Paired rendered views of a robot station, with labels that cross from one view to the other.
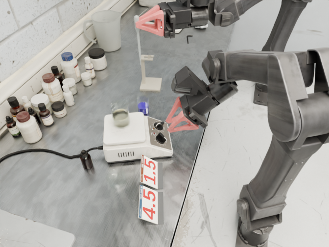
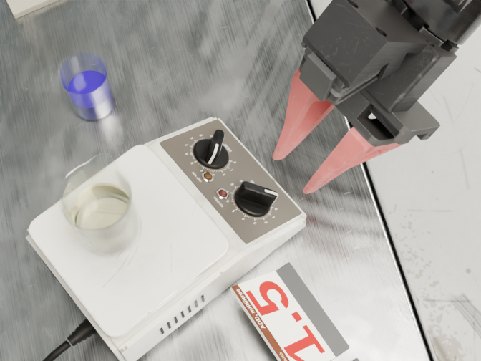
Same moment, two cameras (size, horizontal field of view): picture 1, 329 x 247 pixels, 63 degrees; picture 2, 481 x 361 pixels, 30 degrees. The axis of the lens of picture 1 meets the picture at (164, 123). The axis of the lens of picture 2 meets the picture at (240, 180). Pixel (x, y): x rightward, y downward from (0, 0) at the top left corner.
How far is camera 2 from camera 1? 0.37 m
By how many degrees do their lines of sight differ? 28
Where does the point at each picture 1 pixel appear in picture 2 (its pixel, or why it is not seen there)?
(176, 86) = (341, 87)
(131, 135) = (177, 256)
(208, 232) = not seen: outside the picture
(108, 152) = (134, 346)
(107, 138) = (112, 314)
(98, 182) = not seen: outside the picture
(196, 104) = (404, 97)
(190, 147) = not seen: hidden behind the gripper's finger
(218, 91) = (459, 18)
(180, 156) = (323, 207)
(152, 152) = (253, 259)
